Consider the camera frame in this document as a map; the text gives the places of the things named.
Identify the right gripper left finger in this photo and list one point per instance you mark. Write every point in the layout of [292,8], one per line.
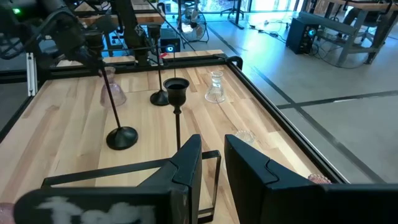
[192,186]

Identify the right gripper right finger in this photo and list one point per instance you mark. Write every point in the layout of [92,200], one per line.
[248,193]

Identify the clear ribbed glass candle holder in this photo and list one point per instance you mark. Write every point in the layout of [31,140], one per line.
[215,93]
[245,137]

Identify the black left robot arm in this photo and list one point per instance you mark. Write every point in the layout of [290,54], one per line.
[130,28]

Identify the white aluminium extrusion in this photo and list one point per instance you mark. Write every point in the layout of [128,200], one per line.
[31,74]

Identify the wooden background table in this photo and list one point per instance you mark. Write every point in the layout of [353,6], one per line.
[146,18]

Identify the black metal candlestick holder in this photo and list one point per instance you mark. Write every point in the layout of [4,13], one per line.
[122,138]
[159,99]
[176,93]

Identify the small black box blue light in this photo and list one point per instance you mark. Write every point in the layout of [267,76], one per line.
[169,40]

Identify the round floor fan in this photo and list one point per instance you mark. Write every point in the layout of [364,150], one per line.
[192,28]

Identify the black computer tower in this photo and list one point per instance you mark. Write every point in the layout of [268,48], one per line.
[297,37]

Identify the grey metal workbench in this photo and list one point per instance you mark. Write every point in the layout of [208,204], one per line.
[329,22]

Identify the black aluminium table frame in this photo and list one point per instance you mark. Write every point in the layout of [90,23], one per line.
[286,125]

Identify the black pedestal stand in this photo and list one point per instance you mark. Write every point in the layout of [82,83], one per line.
[236,15]

